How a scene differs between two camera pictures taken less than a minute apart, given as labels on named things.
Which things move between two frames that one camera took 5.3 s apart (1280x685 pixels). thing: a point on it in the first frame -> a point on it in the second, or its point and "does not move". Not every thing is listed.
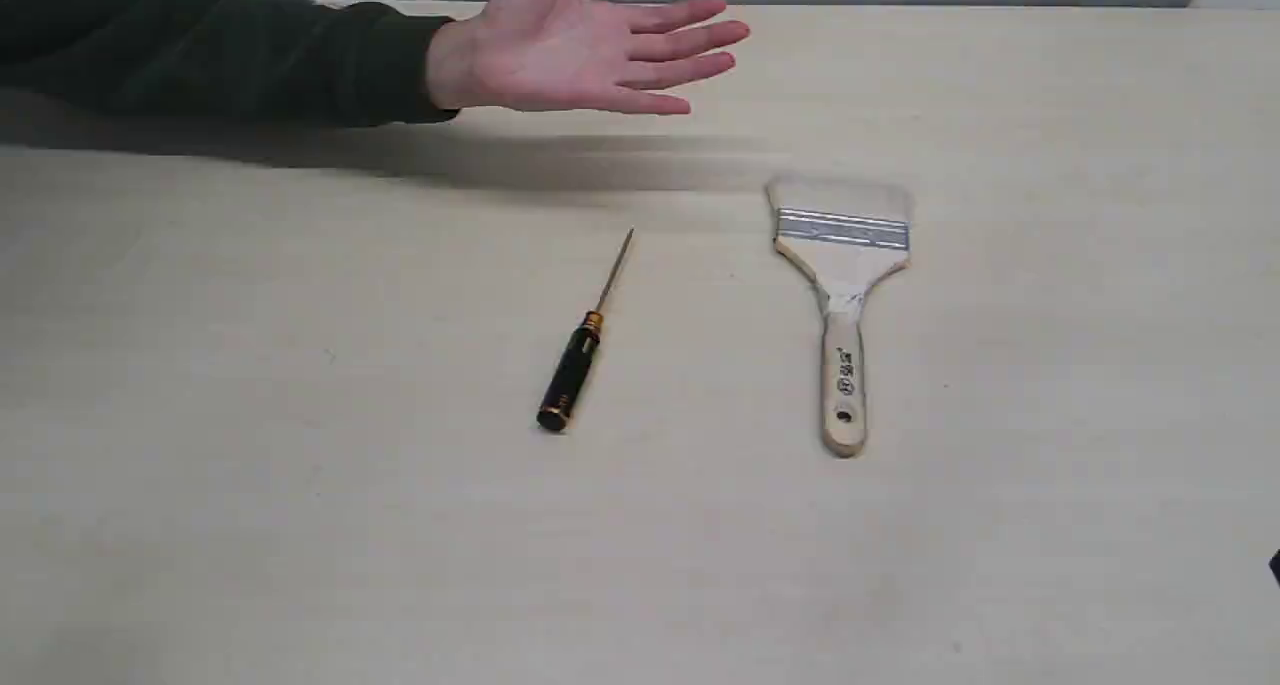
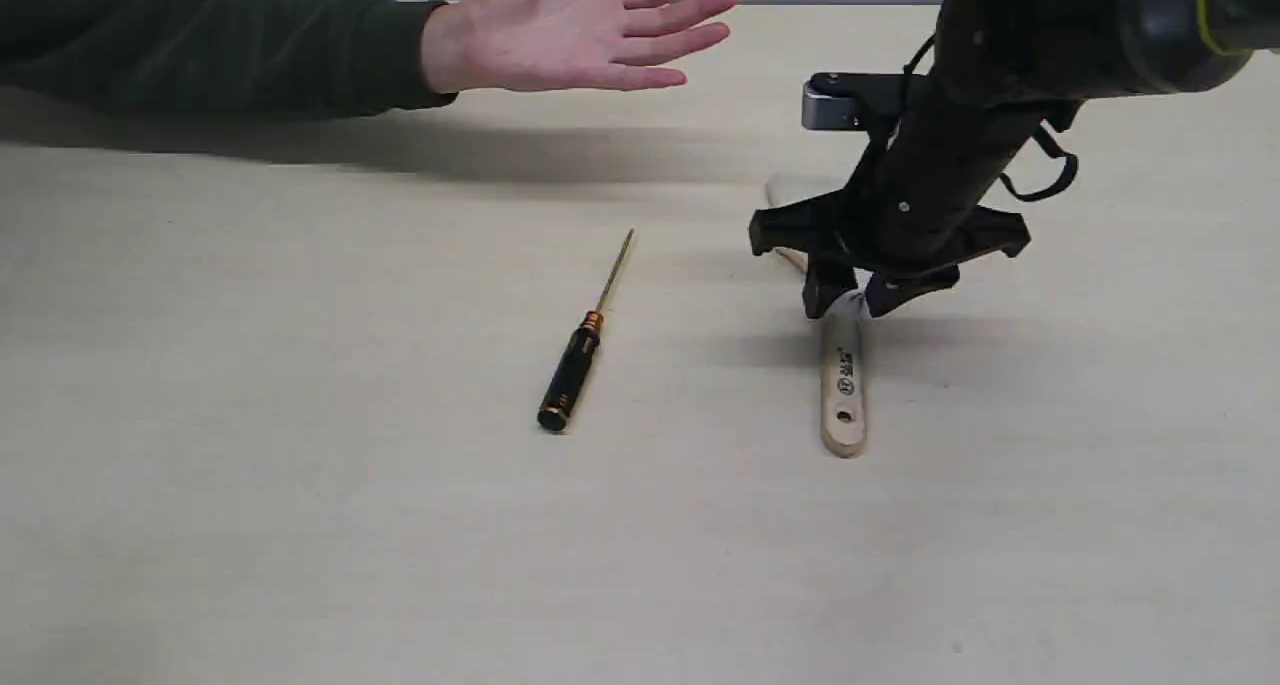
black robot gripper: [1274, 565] -> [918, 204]
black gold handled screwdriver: [555, 407] does not move
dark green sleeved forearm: [129, 38] does not move
